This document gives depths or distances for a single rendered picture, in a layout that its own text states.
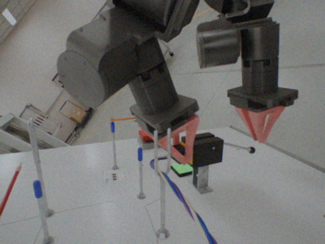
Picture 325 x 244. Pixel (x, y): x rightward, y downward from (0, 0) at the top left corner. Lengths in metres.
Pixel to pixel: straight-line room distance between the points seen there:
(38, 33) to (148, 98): 8.27
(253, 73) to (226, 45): 0.06
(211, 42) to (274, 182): 0.27
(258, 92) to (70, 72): 0.29
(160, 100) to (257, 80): 0.18
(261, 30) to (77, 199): 0.38
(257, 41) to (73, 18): 8.35
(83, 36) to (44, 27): 8.34
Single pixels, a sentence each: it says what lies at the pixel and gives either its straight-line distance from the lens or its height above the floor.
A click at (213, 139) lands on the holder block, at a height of 1.11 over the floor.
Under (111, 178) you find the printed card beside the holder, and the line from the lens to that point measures 0.43.
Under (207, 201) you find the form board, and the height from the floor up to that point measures 1.07.
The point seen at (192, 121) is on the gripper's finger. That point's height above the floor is 1.18.
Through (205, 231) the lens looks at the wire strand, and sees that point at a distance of 0.19.
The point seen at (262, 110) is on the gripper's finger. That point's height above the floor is 1.08.
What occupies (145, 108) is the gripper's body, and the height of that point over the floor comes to 1.24.
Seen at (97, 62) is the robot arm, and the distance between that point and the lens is 0.19.
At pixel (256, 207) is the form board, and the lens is 0.38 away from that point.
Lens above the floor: 1.34
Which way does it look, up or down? 25 degrees down
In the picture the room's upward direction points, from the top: 53 degrees counter-clockwise
